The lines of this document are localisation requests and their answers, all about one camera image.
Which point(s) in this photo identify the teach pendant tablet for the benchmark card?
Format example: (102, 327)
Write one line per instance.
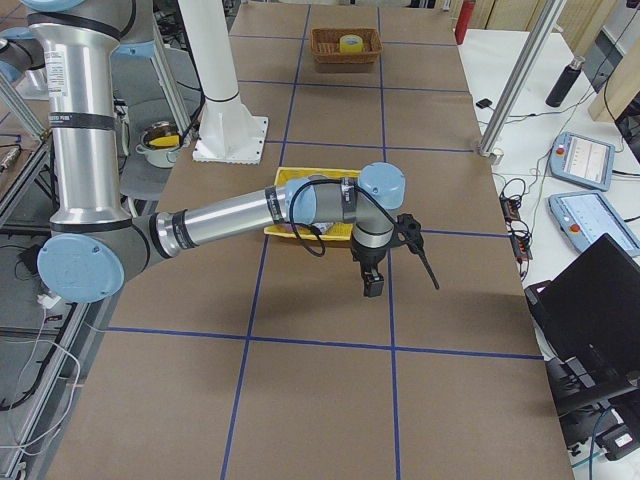
(582, 161)
(585, 216)

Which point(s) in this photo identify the aluminium frame post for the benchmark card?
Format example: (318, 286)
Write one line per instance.
(524, 64)

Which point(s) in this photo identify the black water bottle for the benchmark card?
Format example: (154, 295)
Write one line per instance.
(565, 82)

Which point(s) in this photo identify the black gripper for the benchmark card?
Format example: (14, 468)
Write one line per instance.
(368, 258)

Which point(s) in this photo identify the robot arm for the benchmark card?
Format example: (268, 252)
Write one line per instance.
(96, 246)

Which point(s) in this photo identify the red cylinder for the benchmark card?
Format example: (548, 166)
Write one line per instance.
(463, 20)

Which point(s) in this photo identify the yellow tape roll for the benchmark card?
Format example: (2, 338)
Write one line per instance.
(351, 44)

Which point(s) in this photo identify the small black usb device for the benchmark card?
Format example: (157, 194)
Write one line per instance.
(484, 103)

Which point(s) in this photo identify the far teach pendant tablet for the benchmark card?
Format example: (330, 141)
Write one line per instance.
(582, 161)

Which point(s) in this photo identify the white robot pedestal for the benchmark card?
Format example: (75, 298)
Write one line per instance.
(228, 132)

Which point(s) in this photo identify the brown wicker basket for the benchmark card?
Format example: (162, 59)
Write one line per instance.
(324, 45)

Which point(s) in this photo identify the near teach pendant tablet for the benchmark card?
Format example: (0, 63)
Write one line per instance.
(585, 216)

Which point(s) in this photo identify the metal bowl with corn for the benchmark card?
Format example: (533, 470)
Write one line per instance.
(159, 144)

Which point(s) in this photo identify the yellow woven basket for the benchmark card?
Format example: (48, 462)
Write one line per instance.
(332, 231)

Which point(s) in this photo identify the black laptop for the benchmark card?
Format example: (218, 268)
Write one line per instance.
(590, 314)

